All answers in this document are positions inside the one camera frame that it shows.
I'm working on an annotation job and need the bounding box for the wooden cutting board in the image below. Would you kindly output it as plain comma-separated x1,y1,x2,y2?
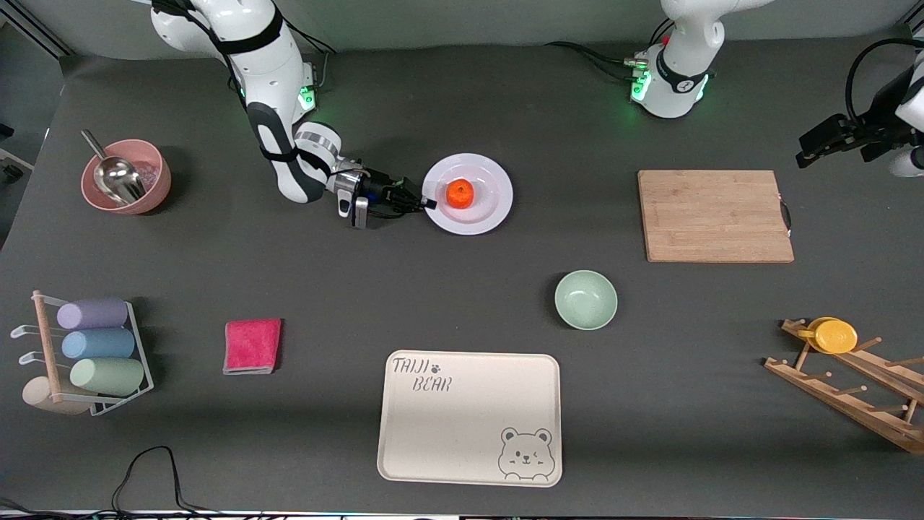
637,169,796,265

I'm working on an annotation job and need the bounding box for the beige cup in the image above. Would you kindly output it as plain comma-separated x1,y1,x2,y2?
21,375,95,417

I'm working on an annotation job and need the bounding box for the green cup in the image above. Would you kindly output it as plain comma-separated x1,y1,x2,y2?
69,357,146,397

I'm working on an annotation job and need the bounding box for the white wire cup holder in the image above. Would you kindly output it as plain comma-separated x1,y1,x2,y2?
10,290,155,418

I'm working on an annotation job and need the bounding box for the orange fruit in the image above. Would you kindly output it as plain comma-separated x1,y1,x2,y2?
445,178,476,211

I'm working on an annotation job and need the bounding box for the purple cup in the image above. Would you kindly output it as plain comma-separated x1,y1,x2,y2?
56,298,130,332

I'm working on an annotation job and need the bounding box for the blue cup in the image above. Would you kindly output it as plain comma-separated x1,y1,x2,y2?
61,328,137,361

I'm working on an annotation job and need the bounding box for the white round plate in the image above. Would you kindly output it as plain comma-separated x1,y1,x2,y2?
421,152,515,236

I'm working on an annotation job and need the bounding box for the pink folded cloth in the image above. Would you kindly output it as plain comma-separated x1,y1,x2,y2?
222,318,284,376

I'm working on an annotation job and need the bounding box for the metal scoop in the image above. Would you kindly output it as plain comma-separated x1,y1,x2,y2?
80,129,148,206

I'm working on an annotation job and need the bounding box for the black cable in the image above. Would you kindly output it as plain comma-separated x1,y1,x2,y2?
544,40,645,82
285,18,339,87
111,445,219,516
0,495,116,520

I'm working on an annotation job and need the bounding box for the wooden peg cup rack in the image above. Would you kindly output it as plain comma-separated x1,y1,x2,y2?
763,317,924,456

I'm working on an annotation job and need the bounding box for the pale green bowl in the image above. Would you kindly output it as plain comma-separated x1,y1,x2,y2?
554,269,619,332

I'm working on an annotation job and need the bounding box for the yellow cup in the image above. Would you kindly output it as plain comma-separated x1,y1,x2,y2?
797,316,860,355

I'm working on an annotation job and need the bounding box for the cream tray with bear print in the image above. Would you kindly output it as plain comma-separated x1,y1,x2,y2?
376,350,564,489

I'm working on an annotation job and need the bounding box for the pink bowl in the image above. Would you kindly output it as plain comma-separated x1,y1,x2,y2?
80,139,173,216

